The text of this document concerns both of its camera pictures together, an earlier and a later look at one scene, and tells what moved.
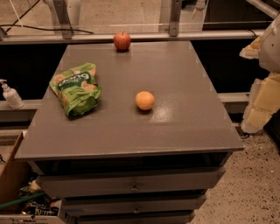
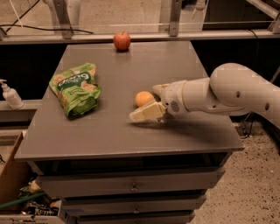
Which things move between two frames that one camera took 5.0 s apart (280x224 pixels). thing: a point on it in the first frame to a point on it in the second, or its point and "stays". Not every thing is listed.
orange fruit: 144,100 stays
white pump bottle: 11,95 stays
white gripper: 271,48 to 172,98
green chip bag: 77,89 stays
